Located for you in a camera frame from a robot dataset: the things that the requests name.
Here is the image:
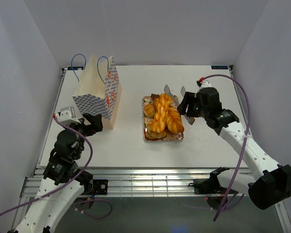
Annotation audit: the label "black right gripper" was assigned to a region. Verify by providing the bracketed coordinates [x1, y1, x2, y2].
[176, 92, 208, 118]

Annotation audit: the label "aluminium frame rail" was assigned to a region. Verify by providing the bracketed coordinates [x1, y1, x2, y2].
[20, 167, 282, 199]

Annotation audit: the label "blue checkered paper bag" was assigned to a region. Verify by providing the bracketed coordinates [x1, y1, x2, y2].
[73, 56, 122, 129]

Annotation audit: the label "brown chocolate bread piece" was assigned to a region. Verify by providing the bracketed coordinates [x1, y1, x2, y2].
[151, 94, 160, 100]

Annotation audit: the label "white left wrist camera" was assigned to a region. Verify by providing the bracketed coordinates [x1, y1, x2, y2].
[53, 106, 81, 126]

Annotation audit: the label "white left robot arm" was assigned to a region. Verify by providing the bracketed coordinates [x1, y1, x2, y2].
[13, 108, 103, 233]

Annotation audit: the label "round bun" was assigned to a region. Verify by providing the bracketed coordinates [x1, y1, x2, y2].
[144, 103, 156, 118]

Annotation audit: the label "floral metal tray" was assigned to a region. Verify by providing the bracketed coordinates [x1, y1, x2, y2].
[142, 93, 184, 141]

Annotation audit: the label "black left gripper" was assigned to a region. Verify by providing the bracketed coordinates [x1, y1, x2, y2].
[60, 112, 103, 159]

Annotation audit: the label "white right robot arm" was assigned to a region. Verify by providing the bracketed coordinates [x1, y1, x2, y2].
[177, 87, 291, 210]

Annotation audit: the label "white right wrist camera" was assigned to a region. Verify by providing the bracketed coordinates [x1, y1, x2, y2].
[196, 77, 212, 92]

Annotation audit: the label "metal serving tongs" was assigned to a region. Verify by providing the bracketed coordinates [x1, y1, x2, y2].
[164, 84, 195, 126]

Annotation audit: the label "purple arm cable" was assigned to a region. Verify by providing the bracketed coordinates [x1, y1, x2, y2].
[205, 74, 251, 222]
[0, 116, 113, 230]

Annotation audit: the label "long twisted bread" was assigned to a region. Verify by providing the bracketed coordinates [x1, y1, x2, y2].
[148, 93, 173, 133]

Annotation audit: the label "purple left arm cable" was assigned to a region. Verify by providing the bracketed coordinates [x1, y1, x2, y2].
[0, 116, 113, 230]

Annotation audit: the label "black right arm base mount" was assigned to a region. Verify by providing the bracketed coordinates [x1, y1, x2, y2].
[188, 179, 224, 194]

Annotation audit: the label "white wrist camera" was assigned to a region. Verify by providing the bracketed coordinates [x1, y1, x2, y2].
[53, 106, 81, 126]
[196, 77, 212, 92]

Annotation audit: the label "croissant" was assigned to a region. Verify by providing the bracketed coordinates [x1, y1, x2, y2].
[145, 130, 167, 140]

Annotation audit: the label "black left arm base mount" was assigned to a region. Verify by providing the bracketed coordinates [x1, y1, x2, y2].
[87, 180, 109, 195]

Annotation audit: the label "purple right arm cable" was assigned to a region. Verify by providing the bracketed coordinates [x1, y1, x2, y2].
[205, 74, 251, 222]

